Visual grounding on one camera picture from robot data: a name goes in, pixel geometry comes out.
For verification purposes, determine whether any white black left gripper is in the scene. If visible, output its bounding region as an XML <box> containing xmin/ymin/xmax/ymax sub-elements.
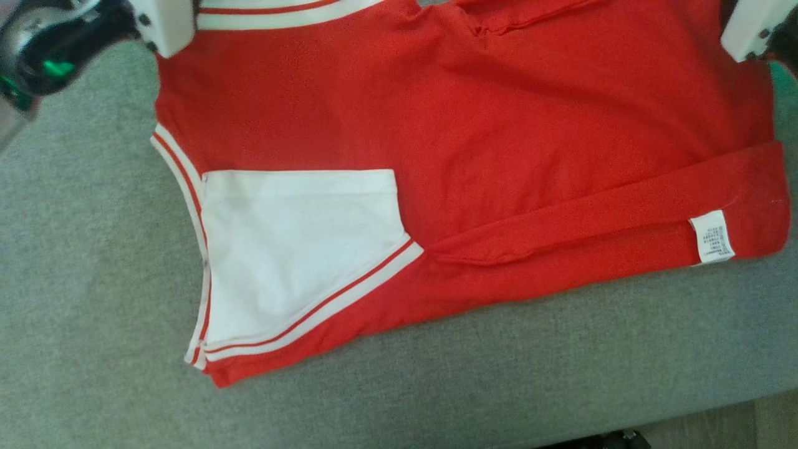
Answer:
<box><xmin>0</xmin><ymin>0</ymin><xmax>198</xmax><ymax>116</ymax></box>

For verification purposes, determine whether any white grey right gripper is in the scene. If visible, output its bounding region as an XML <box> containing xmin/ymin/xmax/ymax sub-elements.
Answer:
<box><xmin>720</xmin><ymin>0</ymin><xmax>798</xmax><ymax>79</ymax></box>

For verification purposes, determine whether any red white basketball jersey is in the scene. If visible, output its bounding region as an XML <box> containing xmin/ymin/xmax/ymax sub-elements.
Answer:
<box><xmin>150</xmin><ymin>0</ymin><xmax>791</xmax><ymax>389</ymax></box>

